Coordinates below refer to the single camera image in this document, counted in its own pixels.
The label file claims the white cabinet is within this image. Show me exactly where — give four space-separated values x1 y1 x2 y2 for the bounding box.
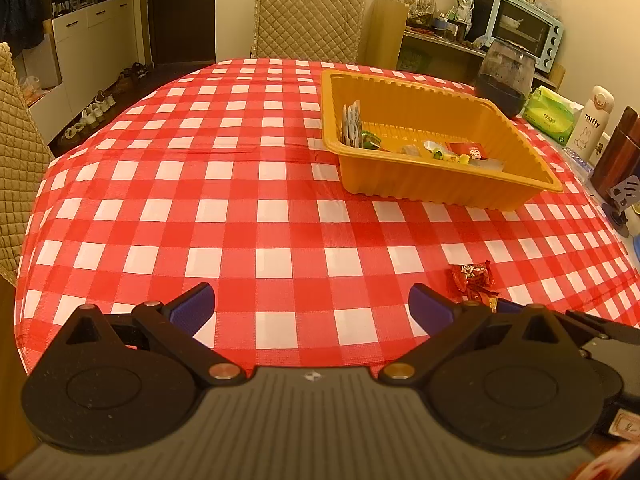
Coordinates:
25 0 146 146

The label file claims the wooden shelf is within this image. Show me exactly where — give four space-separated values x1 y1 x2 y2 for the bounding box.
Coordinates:
365 0 566 91

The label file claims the dark door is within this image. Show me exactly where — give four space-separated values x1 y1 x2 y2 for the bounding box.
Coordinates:
147 0 217 66

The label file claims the small red candy packet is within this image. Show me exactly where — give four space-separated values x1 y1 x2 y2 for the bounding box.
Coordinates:
467 287 500 311
449 261 493 293

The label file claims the beige quilted chair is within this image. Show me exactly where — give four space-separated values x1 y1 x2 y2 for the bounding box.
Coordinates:
0 42 53 286
250 0 367 65

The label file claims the blue and white box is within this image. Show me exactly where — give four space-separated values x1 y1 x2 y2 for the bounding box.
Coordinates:
562 147 596 177

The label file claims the dark hanging jacket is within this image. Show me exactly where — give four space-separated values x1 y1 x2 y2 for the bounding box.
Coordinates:
0 0 46 56

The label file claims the grey snack packet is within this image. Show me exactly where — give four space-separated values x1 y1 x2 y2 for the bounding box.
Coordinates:
341 102 363 148

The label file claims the green tissue pack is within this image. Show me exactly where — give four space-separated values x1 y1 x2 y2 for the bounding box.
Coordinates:
522 86 583 147

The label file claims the dark glass jar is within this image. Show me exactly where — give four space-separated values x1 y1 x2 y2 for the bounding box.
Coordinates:
474 40 536 118

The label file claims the brown wooden grinder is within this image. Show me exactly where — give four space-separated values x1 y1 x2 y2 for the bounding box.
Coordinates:
590 106 640 191

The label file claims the light blue toaster oven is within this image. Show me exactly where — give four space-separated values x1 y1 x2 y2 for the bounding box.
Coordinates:
487 0 564 73

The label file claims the white thermos bottle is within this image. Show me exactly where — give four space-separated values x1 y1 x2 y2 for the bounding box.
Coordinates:
570 85 613 161

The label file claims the grey phone stand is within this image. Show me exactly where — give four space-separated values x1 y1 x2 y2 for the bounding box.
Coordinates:
601 175 640 236

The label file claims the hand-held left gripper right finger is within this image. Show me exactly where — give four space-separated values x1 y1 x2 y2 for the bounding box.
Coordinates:
379 284 576 387

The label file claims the orange lid plastic jar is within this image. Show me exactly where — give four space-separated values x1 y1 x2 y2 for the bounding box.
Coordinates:
400 0 437 26

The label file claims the large red snack packet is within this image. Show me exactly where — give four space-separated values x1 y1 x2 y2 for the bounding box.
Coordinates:
447 142 488 161

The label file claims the yellow plastic tray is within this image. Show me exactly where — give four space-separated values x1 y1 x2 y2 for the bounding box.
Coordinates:
320 69 564 211

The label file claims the red checkered tablecloth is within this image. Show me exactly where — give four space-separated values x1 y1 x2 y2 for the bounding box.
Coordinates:
14 57 640 396

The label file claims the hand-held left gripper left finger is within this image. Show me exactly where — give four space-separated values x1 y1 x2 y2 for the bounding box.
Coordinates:
62 282 247 387

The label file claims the row of shoes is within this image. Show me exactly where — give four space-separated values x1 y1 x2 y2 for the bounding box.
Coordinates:
62 62 150 142

